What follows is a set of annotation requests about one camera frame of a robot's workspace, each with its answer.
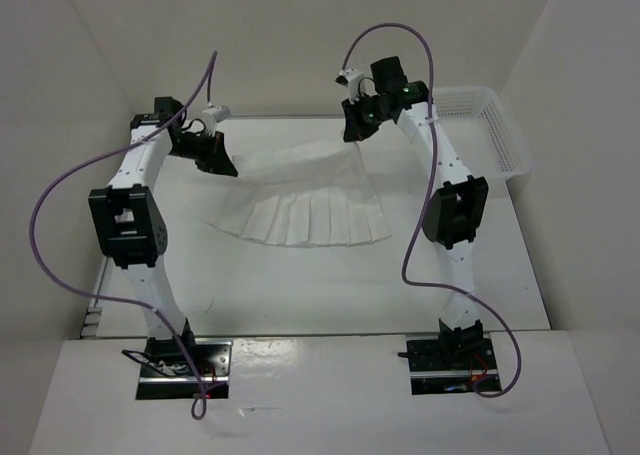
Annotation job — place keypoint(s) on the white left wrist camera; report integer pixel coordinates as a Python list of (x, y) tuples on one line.
[(215, 114)]

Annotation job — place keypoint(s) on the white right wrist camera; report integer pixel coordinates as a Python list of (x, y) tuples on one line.
[(351, 79)]

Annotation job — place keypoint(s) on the white plastic basket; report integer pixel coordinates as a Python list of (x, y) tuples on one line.
[(482, 132)]

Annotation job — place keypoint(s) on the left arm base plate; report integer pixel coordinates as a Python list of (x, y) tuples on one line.
[(173, 379)]

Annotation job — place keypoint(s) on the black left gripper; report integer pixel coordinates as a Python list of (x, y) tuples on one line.
[(215, 159)]

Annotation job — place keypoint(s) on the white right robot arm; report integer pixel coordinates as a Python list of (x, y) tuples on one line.
[(455, 201)]

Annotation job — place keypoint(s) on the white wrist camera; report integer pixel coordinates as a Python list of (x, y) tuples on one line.
[(215, 114), (351, 79)]

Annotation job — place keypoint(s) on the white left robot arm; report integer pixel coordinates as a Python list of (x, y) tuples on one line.
[(130, 228)]

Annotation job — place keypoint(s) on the white pleated skirt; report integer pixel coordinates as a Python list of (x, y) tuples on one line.
[(311, 195)]

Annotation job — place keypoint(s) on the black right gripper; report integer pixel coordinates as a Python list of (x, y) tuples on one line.
[(356, 128)]

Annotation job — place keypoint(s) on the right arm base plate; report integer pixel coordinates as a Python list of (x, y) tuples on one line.
[(431, 374)]

